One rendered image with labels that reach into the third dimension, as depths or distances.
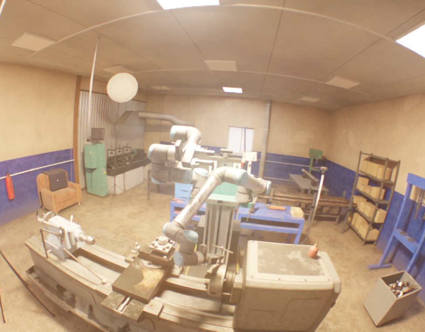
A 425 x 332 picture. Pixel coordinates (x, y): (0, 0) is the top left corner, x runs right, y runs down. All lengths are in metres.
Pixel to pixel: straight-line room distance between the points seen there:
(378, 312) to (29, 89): 7.27
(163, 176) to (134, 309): 0.98
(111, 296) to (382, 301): 2.95
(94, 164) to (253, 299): 5.05
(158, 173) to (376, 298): 2.96
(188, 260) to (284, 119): 7.53
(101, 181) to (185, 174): 4.73
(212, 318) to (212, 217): 1.28
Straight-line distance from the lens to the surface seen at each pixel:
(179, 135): 1.57
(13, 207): 5.27
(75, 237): 1.95
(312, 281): 1.24
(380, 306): 3.06
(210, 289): 1.37
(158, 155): 1.07
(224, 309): 1.75
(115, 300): 1.62
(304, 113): 8.45
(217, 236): 2.50
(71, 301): 2.34
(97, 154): 5.59
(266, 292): 1.18
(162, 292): 1.84
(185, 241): 1.12
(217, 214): 2.36
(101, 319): 2.12
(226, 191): 2.15
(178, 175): 1.07
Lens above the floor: 2.10
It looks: 11 degrees down
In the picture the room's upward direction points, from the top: 5 degrees clockwise
